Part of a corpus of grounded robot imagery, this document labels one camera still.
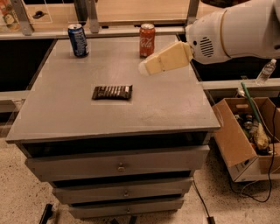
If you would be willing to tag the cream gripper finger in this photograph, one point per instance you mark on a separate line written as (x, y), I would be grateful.
(174, 56)

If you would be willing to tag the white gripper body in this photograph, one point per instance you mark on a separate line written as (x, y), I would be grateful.
(205, 36)

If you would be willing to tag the blue pepsi can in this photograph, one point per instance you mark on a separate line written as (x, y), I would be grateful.
(78, 40)

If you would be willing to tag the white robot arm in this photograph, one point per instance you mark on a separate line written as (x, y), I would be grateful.
(246, 29)

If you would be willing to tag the red coca-cola can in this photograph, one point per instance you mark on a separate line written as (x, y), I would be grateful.
(147, 37)

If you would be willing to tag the dark chocolate bar wrapper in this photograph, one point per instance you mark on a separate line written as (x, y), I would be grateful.
(112, 93)

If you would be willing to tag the clear plastic water bottle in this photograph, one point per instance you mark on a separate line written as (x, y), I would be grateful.
(266, 72)

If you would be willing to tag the brown cardboard box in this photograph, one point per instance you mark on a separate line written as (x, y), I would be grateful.
(239, 154)

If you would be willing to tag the grey drawer cabinet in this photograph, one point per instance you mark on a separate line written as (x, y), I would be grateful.
(60, 118)

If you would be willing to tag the middle grey drawer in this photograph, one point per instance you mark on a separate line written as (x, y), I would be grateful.
(123, 190)

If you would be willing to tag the grey drawer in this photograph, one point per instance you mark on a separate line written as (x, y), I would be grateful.
(127, 207)
(123, 190)
(118, 163)

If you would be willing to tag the small black object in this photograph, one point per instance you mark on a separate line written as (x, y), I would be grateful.
(39, 14)

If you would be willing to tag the bottom grey drawer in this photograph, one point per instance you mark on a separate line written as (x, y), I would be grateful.
(127, 207)

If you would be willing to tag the top grey drawer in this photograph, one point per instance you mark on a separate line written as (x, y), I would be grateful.
(118, 163)

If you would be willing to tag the black object on floor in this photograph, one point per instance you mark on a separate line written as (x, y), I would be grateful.
(47, 214)

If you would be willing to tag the green handled brush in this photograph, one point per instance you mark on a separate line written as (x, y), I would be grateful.
(260, 136)

